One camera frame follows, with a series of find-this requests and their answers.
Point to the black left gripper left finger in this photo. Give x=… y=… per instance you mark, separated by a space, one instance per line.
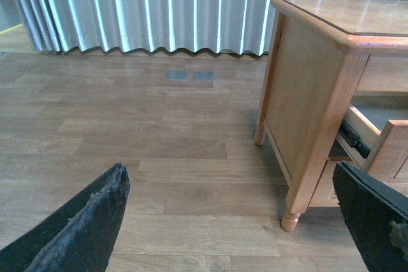
x=80 y=235

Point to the wooden drawer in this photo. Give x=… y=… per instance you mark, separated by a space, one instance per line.
x=325 y=196
x=387 y=157

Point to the wooden nightstand cabinet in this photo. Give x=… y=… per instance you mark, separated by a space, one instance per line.
x=326 y=55

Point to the right metal floor socket plate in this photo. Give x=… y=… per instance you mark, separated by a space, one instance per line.
x=204 y=76

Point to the black drawer slide rail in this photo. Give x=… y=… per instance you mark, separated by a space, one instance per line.
x=353 y=139

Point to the metal floor socket plate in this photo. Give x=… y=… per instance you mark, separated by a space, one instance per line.
x=177 y=75
x=204 y=76

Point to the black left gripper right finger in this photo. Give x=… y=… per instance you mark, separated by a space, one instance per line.
x=376 y=216

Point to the left metal floor socket plate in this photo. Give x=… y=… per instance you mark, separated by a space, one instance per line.
x=177 y=75

